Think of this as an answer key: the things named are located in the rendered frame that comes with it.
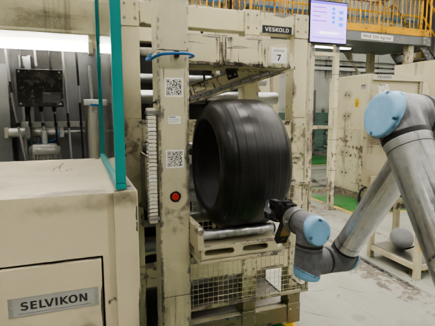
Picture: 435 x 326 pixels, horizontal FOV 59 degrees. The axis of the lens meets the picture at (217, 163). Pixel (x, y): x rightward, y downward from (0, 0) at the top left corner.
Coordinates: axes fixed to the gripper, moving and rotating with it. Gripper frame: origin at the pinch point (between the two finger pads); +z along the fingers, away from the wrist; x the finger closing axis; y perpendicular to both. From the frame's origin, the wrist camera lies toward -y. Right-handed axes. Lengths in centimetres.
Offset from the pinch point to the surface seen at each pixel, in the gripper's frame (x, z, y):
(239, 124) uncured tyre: 11.1, 2.9, 35.2
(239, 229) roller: 7.9, 9.6, -9.8
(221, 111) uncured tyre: 15.3, 12.0, 40.2
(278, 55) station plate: -27, 43, 69
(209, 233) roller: 21.7, 9.5, -9.9
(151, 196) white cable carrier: 44.0, 17.9, 5.7
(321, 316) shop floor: -82, 74, -101
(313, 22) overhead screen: -225, 312, 157
